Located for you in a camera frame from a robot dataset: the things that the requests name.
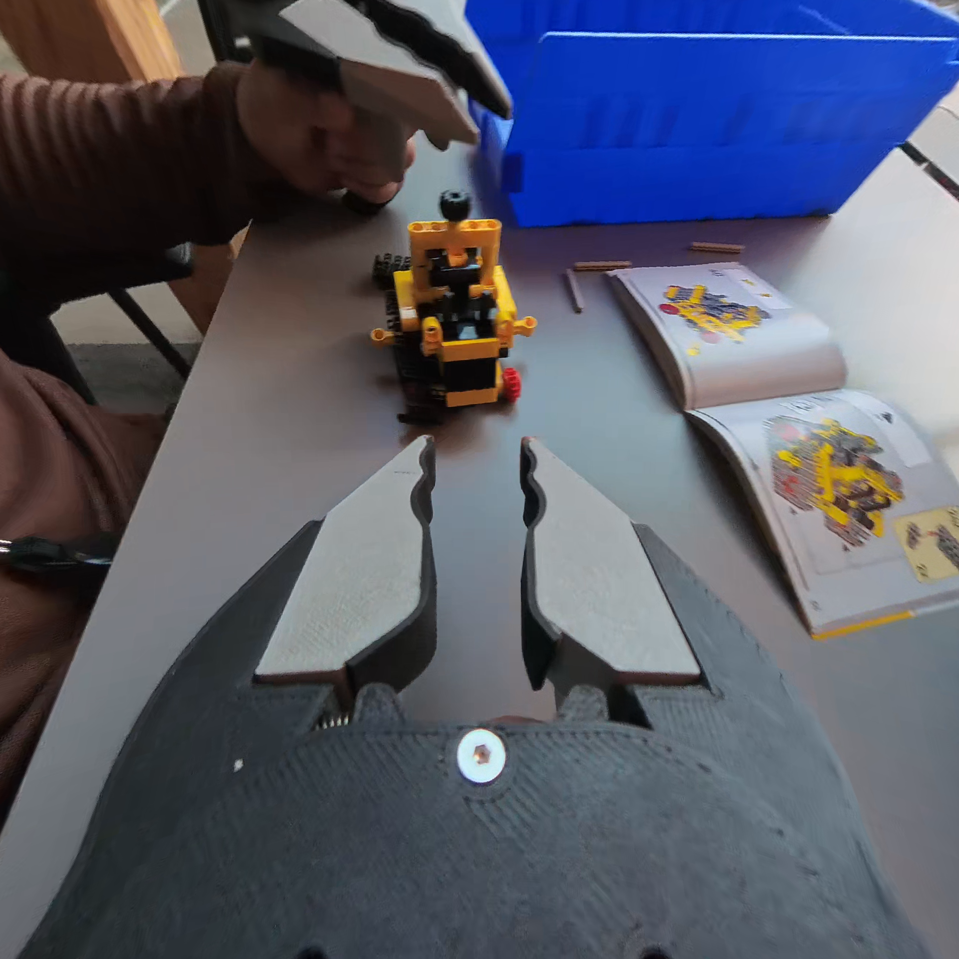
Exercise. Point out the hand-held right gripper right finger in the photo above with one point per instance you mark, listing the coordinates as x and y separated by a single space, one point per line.
599 592

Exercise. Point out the blue plastic bin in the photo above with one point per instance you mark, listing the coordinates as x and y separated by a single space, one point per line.
712 127

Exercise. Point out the yellow black lego bulldozer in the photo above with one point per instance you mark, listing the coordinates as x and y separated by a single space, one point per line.
457 330

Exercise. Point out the open lego instruction booklet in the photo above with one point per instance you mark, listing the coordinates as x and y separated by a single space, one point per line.
764 359

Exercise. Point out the person's left hand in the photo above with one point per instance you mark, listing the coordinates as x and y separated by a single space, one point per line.
300 142

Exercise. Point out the wooden furniture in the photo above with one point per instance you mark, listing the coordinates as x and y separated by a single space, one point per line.
90 37

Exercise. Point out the person's left forearm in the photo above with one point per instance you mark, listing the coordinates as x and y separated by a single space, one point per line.
112 172

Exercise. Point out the brown lego axle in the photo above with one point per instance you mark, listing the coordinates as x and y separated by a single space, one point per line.
717 246
602 265
575 291

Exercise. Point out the black chair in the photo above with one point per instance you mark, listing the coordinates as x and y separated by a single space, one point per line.
150 322

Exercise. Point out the person's brown sweater torso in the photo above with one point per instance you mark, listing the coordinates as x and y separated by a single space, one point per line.
52 524

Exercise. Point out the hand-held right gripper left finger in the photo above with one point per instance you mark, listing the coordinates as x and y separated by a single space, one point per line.
359 592

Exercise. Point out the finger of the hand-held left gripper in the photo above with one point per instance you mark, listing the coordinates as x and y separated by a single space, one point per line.
464 52
389 82

